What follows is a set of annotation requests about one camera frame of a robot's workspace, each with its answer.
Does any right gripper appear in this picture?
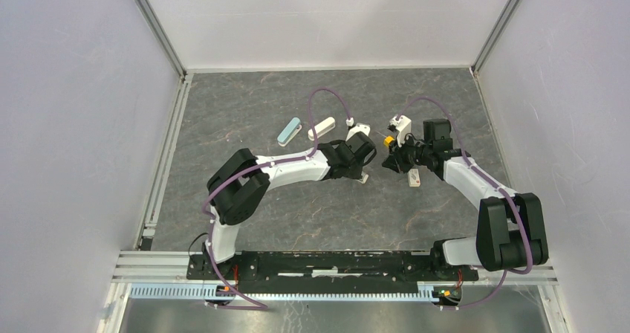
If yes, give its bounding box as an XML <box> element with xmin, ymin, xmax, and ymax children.
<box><xmin>382</xmin><ymin>132</ymin><xmax>432</xmax><ymax>174</ymax></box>

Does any staple box grey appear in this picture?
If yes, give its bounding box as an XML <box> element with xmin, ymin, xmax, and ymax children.
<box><xmin>358</xmin><ymin>172</ymin><xmax>369</xmax><ymax>184</ymax></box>

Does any white stapler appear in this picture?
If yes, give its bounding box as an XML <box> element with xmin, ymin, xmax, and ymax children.
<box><xmin>308</xmin><ymin>117</ymin><xmax>336</xmax><ymax>141</ymax></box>

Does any light blue stapler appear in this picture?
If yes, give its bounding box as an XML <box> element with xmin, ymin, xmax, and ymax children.
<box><xmin>276</xmin><ymin>117</ymin><xmax>302</xmax><ymax>147</ymax></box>

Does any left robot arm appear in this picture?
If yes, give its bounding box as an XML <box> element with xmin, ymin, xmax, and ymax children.
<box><xmin>186</xmin><ymin>132</ymin><xmax>377</xmax><ymax>279</ymax></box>

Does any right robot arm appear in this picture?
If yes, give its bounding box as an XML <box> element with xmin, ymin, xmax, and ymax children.
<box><xmin>382</xmin><ymin>115</ymin><xmax>549</xmax><ymax>279</ymax></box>

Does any yellow cube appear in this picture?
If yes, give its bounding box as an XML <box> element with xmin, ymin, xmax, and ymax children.
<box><xmin>383</xmin><ymin>136</ymin><xmax>395</xmax><ymax>148</ymax></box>

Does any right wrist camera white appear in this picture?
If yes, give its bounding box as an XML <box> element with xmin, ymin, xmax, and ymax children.
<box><xmin>388</xmin><ymin>115</ymin><xmax>412</xmax><ymax>147</ymax></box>

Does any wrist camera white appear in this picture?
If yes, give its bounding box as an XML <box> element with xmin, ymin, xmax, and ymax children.
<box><xmin>388</xmin><ymin>115</ymin><xmax>412</xmax><ymax>147</ymax></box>
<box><xmin>345</xmin><ymin>118</ymin><xmax>371</xmax><ymax>141</ymax></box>

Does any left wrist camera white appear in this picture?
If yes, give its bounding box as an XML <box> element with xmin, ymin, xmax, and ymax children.
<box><xmin>345</xmin><ymin>118</ymin><xmax>371</xmax><ymax>141</ymax></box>

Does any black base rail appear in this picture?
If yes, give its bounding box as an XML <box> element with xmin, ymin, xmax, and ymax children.
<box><xmin>186</xmin><ymin>250</ymin><xmax>479</xmax><ymax>294</ymax></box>

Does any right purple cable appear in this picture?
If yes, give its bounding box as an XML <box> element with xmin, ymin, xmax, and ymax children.
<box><xmin>393</xmin><ymin>97</ymin><xmax>535</xmax><ymax>312</ymax></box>

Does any white cable tray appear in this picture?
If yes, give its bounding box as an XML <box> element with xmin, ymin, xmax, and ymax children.
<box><xmin>129</xmin><ymin>283</ymin><xmax>459</xmax><ymax>303</ymax></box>

